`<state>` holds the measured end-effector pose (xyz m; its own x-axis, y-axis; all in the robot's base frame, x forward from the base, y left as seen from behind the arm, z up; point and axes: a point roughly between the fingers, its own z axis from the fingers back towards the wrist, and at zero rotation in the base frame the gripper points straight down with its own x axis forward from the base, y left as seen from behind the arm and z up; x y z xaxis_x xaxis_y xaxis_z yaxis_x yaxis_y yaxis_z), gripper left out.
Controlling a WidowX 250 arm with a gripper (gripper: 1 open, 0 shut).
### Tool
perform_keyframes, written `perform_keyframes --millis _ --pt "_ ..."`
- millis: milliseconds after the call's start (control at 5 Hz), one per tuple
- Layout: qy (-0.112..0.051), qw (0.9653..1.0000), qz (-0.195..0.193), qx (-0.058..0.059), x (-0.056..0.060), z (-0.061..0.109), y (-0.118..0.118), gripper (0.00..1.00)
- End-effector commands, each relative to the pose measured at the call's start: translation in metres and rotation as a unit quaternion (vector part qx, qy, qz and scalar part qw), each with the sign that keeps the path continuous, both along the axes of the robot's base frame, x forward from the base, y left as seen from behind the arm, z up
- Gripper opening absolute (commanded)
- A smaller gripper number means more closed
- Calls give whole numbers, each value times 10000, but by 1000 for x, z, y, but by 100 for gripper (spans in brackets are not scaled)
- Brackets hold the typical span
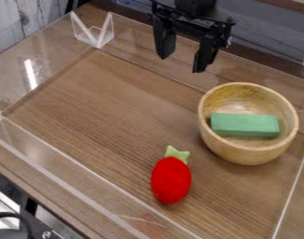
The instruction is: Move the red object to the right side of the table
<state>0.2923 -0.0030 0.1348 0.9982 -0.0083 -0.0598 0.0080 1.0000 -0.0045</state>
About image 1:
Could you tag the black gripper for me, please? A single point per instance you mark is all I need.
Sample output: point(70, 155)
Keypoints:
point(197, 18)

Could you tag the red felt strawberry toy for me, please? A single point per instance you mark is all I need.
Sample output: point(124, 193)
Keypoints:
point(170, 176)

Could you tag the green rectangular block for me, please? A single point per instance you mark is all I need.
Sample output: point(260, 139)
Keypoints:
point(256, 125)

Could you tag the wooden bowl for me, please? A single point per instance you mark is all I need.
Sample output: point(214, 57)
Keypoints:
point(246, 98)

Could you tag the clear acrylic corner bracket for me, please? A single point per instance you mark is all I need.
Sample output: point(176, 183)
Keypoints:
point(94, 36)

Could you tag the clear acrylic front wall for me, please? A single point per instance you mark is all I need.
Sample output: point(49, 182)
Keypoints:
point(90, 203)

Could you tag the black table leg mount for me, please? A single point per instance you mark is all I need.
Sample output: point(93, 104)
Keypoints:
point(41, 231)

